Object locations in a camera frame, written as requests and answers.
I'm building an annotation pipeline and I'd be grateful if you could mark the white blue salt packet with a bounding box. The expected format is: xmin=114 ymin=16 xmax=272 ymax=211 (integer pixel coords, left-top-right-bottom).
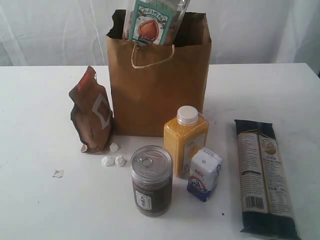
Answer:
xmin=187 ymin=147 xmax=223 ymax=202

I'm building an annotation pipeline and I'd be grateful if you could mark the yellow millet bottle white cap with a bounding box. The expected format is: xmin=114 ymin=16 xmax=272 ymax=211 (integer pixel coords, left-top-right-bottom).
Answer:
xmin=163 ymin=105 xmax=209 ymax=178

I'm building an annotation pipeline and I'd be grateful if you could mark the spaghetti pasta package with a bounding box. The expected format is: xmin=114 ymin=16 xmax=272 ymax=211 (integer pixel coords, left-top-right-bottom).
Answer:
xmin=235 ymin=119 xmax=300 ymax=240

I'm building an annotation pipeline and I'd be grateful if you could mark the brown orange snack pouch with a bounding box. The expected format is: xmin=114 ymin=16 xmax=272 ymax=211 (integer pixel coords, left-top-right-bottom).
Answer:
xmin=68 ymin=66 xmax=113 ymax=154

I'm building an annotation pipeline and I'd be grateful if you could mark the clear nut jar gold lid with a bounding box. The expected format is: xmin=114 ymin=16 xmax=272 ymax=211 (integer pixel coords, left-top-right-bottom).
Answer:
xmin=122 ymin=0 xmax=190 ymax=46

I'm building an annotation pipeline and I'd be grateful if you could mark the white crumpled ball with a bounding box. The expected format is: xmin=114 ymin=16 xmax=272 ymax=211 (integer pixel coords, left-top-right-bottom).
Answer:
xmin=109 ymin=142 xmax=119 ymax=153
xmin=115 ymin=155 xmax=126 ymax=167
xmin=101 ymin=156 xmax=115 ymax=167

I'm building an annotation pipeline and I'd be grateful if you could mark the brown paper bag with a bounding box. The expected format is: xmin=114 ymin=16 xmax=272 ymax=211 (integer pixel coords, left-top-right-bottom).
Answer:
xmin=106 ymin=9 xmax=212 ymax=137

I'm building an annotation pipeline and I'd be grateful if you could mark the dark grain can clear lid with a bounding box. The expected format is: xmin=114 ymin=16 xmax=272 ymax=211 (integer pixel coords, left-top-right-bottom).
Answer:
xmin=130 ymin=145 xmax=173 ymax=217

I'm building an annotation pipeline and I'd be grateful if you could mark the white backdrop curtain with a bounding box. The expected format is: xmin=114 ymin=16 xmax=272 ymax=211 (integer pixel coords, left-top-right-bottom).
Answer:
xmin=0 ymin=0 xmax=320 ymax=72

